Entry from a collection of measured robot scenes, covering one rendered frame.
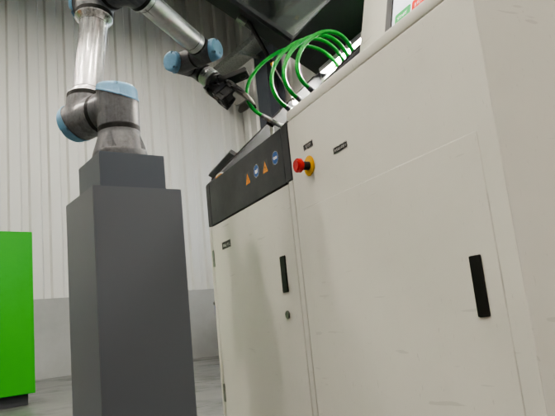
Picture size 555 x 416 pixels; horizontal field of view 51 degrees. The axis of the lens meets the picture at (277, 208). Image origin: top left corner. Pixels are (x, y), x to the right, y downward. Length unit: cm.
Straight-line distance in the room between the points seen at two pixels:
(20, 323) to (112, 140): 336
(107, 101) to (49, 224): 675
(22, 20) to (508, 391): 879
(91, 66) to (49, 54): 728
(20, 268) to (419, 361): 406
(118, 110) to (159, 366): 69
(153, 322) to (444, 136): 84
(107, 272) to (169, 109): 807
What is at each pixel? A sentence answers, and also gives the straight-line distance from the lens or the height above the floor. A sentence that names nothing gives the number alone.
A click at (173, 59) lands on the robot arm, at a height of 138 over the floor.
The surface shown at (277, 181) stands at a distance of 164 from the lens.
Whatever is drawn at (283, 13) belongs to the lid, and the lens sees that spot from 245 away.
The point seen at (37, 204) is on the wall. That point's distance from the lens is 838.
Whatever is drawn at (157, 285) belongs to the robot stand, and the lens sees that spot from 152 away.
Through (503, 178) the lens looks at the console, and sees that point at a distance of 98.
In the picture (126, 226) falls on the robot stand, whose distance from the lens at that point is 152.
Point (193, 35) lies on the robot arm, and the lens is 209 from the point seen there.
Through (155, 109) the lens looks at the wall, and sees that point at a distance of 938.
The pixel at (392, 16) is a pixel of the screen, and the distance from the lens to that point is 172.
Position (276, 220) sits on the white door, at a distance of 165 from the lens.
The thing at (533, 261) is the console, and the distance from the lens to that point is 98.
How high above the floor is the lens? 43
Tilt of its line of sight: 11 degrees up
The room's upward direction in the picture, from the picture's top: 6 degrees counter-clockwise
